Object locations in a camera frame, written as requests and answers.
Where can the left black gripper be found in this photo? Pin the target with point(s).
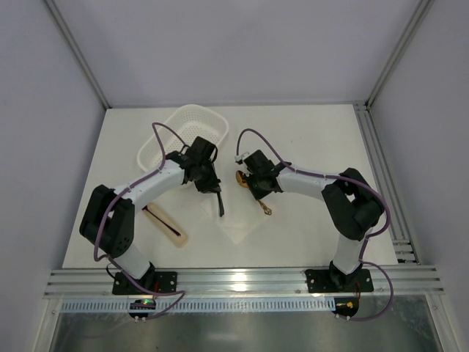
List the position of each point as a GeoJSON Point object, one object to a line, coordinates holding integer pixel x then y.
{"type": "Point", "coordinates": [212, 186]}

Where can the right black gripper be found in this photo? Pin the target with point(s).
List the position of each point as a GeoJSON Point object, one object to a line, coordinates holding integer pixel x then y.
{"type": "Point", "coordinates": [257, 188]}

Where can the gold ornate spoon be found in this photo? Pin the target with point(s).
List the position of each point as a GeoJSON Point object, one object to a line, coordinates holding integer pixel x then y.
{"type": "Point", "coordinates": [264, 207]}

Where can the white paper napkin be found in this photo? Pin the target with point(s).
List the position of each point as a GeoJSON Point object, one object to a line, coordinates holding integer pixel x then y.
{"type": "Point", "coordinates": [243, 214]}

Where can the silver table knife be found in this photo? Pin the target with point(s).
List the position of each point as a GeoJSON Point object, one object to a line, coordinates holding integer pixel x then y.
{"type": "Point", "coordinates": [221, 210]}

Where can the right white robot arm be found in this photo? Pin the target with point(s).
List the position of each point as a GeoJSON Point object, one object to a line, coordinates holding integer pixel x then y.
{"type": "Point", "coordinates": [354, 208]}

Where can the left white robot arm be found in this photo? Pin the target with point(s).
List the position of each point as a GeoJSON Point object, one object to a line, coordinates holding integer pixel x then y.
{"type": "Point", "coordinates": [109, 219]}

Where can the white perforated plastic basket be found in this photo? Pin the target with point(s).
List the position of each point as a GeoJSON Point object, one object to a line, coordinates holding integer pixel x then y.
{"type": "Point", "coordinates": [188, 122]}

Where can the beige wooden cutlery tray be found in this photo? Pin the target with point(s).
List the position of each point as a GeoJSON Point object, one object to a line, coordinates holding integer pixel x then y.
{"type": "Point", "coordinates": [179, 242]}

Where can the right black controller board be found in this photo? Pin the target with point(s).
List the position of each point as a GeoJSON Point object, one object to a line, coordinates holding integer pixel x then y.
{"type": "Point", "coordinates": [345, 310]}

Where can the black controller board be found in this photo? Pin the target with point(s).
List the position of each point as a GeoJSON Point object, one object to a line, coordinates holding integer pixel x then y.
{"type": "Point", "coordinates": [141, 309]}
{"type": "Point", "coordinates": [345, 310]}

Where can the left black controller board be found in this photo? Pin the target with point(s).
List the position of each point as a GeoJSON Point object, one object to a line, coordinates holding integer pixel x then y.
{"type": "Point", "coordinates": [141, 309]}

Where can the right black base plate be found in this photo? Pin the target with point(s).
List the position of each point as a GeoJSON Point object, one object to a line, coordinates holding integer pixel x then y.
{"type": "Point", "coordinates": [326, 281]}

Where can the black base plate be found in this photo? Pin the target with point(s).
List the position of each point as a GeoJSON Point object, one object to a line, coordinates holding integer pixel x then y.
{"type": "Point", "coordinates": [326, 281]}
{"type": "Point", "coordinates": [161, 282]}

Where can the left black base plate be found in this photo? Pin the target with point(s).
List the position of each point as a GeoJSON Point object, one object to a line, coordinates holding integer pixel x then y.
{"type": "Point", "coordinates": [161, 282]}

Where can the slotted grey cable duct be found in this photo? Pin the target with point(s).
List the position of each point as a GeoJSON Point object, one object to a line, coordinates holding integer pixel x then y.
{"type": "Point", "coordinates": [205, 305]}

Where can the right side aluminium rail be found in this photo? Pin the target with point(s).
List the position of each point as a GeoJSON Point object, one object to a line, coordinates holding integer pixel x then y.
{"type": "Point", "coordinates": [399, 228]}

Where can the aluminium rail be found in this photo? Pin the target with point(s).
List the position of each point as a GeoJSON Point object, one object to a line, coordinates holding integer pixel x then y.
{"type": "Point", "coordinates": [96, 282]}
{"type": "Point", "coordinates": [399, 228]}

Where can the aluminium front rail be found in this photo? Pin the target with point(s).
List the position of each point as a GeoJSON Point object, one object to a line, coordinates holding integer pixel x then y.
{"type": "Point", "coordinates": [96, 282]}

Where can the left aluminium corner post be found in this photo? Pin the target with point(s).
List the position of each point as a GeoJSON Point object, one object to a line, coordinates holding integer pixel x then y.
{"type": "Point", "coordinates": [74, 48]}

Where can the aluminium corner post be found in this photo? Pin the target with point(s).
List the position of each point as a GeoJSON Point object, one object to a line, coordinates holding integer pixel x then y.
{"type": "Point", "coordinates": [406, 37]}
{"type": "Point", "coordinates": [74, 48]}

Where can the right aluminium corner post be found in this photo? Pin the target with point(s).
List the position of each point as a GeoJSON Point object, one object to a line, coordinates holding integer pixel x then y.
{"type": "Point", "coordinates": [406, 37]}

